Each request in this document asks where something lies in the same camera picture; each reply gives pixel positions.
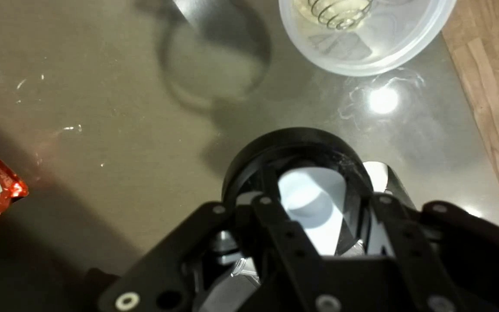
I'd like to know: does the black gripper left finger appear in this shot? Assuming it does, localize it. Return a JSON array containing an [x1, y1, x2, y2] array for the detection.
[[97, 192, 343, 312]]

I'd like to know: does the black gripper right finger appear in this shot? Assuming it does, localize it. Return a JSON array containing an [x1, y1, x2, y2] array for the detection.
[[369, 192, 499, 312]]

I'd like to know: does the shaker bottle with black lid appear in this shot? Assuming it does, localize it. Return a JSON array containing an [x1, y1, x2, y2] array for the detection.
[[220, 126, 416, 258]]

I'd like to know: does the white bowl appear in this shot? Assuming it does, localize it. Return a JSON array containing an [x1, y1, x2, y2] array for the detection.
[[276, 0, 459, 78]]

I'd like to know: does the metal wire whisk ball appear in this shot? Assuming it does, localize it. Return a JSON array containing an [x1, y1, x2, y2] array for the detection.
[[295, 0, 374, 31]]

